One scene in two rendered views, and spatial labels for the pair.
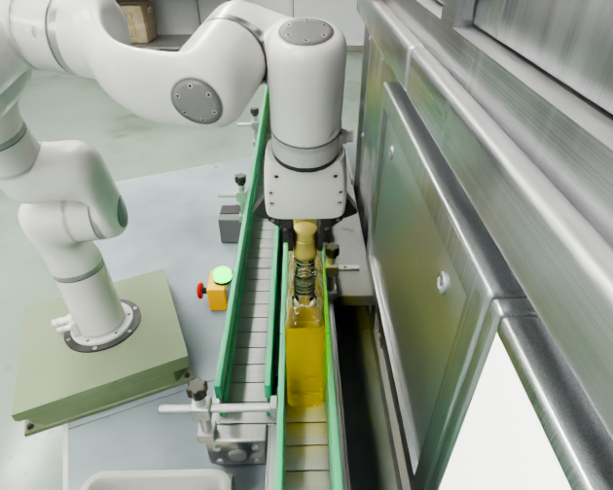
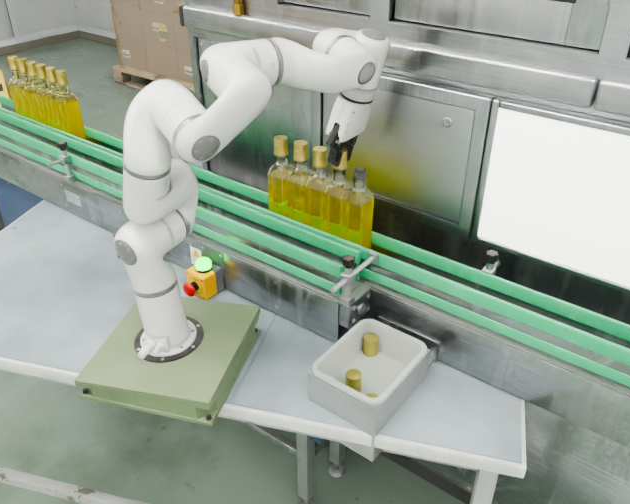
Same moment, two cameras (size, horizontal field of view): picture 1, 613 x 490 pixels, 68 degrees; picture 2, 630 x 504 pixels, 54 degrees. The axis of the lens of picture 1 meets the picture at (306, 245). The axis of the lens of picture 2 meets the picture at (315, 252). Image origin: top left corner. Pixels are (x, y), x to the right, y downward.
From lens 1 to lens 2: 112 cm
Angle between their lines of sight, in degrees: 42
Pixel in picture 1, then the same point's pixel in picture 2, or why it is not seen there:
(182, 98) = (363, 73)
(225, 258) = not seen: hidden behind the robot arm
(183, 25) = not seen: outside the picture
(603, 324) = (538, 76)
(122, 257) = (64, 323)
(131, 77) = (345, 69)
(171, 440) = (298, 357)
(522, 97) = (463, 38)
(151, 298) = not seen: hidden behind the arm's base
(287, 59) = (380, 47)
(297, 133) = (374, 82)
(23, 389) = (188, 392)
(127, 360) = (227, 334)
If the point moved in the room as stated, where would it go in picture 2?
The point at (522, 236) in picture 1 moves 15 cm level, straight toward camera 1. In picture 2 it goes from (496, 75) to (545, 97)
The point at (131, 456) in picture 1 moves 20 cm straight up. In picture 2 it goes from (289, 378) to (287, 308)
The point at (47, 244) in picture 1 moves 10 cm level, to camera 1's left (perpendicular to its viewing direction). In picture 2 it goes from (159, 258) to (118, 281)
